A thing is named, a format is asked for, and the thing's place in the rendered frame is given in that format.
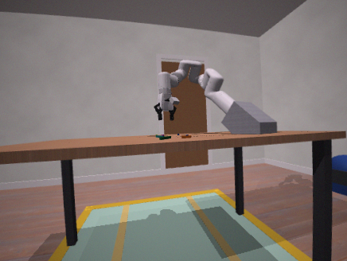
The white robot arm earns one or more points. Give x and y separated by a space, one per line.
211 87

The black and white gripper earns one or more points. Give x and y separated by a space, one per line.
162 104

